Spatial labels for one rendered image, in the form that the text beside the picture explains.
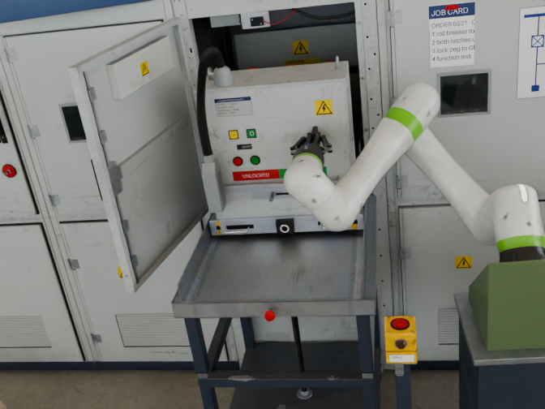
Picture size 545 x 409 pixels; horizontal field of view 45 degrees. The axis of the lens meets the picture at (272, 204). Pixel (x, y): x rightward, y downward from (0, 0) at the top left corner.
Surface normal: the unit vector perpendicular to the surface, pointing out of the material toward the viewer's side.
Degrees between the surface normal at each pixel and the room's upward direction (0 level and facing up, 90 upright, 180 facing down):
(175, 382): 0
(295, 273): 0
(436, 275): 90
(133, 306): 90
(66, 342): 90
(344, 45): 90
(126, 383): 0
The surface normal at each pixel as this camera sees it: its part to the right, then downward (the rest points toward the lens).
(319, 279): -0.12, -0.89
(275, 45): -0.14, 0.45
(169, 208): 0.93, 0.04
